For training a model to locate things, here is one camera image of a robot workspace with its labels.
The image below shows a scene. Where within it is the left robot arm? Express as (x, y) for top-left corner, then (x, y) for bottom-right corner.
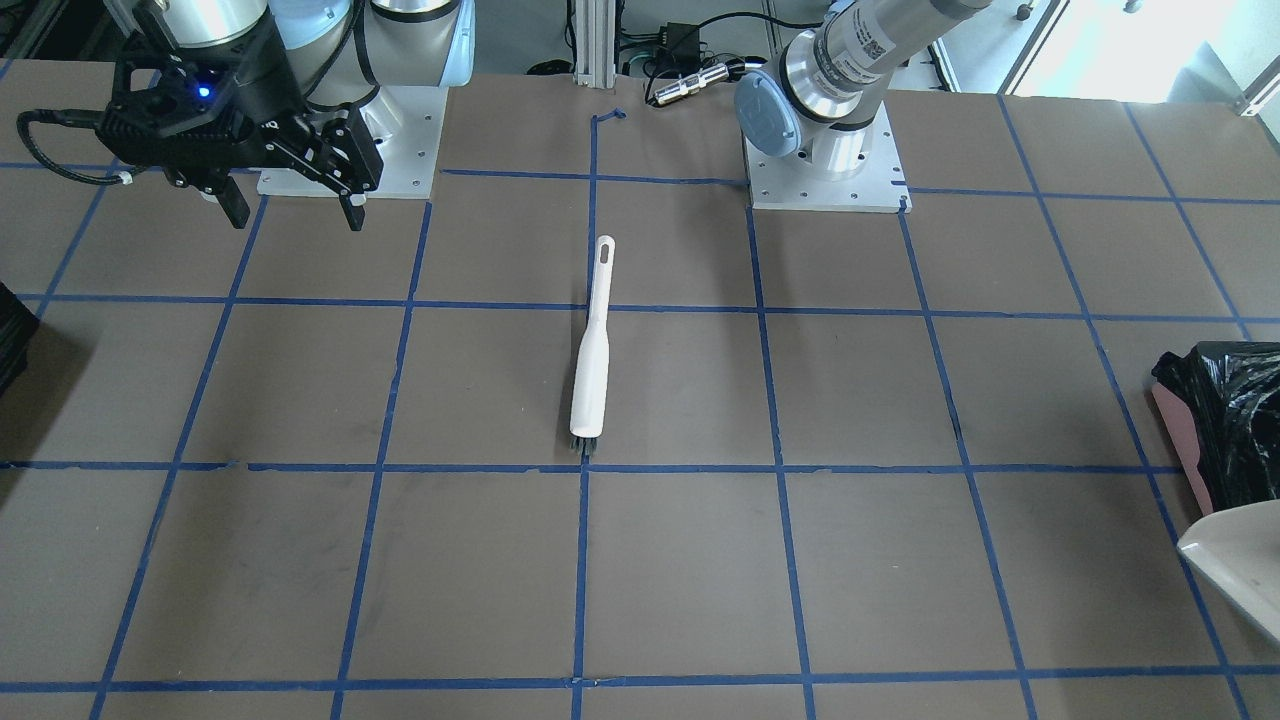
(733, 1), (989, 181)

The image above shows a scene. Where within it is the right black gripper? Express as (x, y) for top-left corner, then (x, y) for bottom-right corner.
(95, 15), (384, 232)

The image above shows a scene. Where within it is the white dustpan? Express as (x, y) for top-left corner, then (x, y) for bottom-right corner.
(1178, 498), (1279, 646)

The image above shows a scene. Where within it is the white hand brush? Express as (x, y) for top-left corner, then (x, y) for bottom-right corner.
(570, 234), (616, 457)

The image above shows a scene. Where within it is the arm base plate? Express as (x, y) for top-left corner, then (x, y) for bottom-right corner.
(742, 104), (913, 214)
(239, 86), (449, 200)

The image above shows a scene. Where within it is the bin with black bag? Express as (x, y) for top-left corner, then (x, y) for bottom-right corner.
(1151, 341), (1279, 515)
(1, 283), (40, 395)

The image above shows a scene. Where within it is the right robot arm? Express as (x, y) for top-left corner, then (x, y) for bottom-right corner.
(93, 1), (476, 231)

